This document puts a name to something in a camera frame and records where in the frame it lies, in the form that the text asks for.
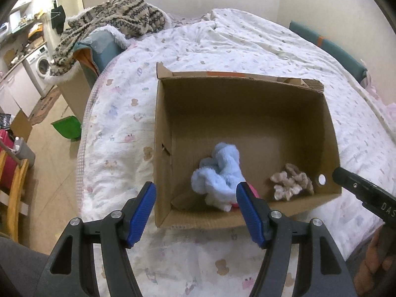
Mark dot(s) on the white washing machine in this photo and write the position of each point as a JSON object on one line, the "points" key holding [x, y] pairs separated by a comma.
{"points": [[37, 66]]}

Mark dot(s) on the patterned knit blanket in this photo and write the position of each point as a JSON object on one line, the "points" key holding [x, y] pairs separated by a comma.
{"points": [[123, 19]]}

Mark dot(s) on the wooden yellow chair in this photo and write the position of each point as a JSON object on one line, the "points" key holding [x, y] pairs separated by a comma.
{"points": [[14, 204]]}

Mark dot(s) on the teal cushion left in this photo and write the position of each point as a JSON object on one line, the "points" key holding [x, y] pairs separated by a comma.
{"points": [[95, 52]]}

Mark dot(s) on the white kitchen cabinet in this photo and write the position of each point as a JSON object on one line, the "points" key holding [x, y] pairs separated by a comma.
{"points": [[18, 92]]}

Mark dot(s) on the right hand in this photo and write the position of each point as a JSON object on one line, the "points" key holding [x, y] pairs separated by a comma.
{"points": [[371, 264]]}

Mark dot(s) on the light blue fluffy sock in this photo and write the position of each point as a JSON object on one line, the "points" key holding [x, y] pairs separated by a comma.
{"points": [[218, 176]]}

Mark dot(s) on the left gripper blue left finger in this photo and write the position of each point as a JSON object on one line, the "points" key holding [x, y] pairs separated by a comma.
{"points": [[137, 212]]}

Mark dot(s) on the teal cushion right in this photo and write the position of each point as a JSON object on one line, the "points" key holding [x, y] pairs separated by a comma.
{"points": [[354, 67]]}

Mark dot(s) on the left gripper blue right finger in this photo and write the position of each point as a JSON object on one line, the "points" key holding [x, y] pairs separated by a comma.
{"points": [[255, 212]]}

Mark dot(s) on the green dustpan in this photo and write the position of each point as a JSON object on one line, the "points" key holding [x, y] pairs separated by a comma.
{"points": [[68, 127]]}

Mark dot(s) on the teal cushion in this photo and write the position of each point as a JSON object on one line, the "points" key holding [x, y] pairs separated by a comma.
{"points": [[354, 67], [95, 52]]}

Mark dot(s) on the white patterned bed quilt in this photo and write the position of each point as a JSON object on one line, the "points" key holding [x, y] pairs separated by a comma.
{"points": [[116, 154]]}

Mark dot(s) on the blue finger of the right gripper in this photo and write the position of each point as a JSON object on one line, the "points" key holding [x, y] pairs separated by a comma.
{"points": [[373, 198]]}

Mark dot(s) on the brown cardboard box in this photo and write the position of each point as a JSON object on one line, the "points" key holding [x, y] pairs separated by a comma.
{"points": [[271, 120]]}

